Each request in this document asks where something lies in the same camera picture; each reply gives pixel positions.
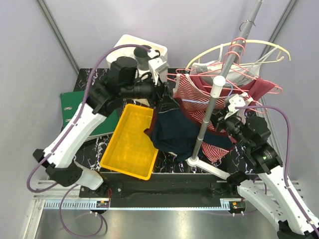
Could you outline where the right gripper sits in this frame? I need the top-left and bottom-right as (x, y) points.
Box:
(205, 106), (251, 149)

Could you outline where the red white striped tank top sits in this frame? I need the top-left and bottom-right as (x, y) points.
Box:
(173, 74), (236, 163)

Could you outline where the pink hanger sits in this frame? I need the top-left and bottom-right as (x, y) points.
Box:
(166, 72), (269, 115)
(166, 44), (283, 95)
(175, 37), (247, 74)

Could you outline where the navy tank top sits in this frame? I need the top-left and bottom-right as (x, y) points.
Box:
(144, 98), (234, 163)

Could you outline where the light blue wire hanger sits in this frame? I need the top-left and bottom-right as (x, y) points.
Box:
(182, 82), (234, 104)

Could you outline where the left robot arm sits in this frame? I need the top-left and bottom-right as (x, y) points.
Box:
(39, 56), (169, 197)

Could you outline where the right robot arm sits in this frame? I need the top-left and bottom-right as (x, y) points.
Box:
(210, 109), (319, 239)

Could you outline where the pink hanger top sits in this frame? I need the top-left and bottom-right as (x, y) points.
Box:
(175, 37), (247, 74)

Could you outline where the maroon tank top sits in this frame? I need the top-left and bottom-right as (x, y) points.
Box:
(190, 76), (279, 110)

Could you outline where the cream plastic hanger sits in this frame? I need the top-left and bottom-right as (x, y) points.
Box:
(186, 39), (291, 68)

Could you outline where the grey clothes rack pole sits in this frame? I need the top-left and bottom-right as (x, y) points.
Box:
(191, 0), (263, 159)

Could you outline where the dark green mug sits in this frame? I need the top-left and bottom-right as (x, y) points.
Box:
(133, 48), (160, 71)

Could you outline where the white drawer unit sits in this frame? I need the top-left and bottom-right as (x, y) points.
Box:
(106, 34), (167, 105)

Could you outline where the white rack base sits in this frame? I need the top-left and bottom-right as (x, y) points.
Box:
(186, 156), (230, 180)

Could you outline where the yellow plastic tray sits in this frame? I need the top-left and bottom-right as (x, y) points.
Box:
(100, 104), (158, 181)

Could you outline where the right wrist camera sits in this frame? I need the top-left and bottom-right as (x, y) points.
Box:
(224, 93), (253, 122)

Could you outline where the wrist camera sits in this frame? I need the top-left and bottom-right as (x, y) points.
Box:
(148, 56), (168, 86)
(224, 93), (253, 122)

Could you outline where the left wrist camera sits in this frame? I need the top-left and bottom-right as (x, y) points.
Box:
(148, 56), (168, 86)

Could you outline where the green ring binder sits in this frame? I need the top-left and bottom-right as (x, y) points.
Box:
(60, 91), (120, 142)

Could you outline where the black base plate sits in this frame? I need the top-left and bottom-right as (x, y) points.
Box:
(79, 172), (244, 210)

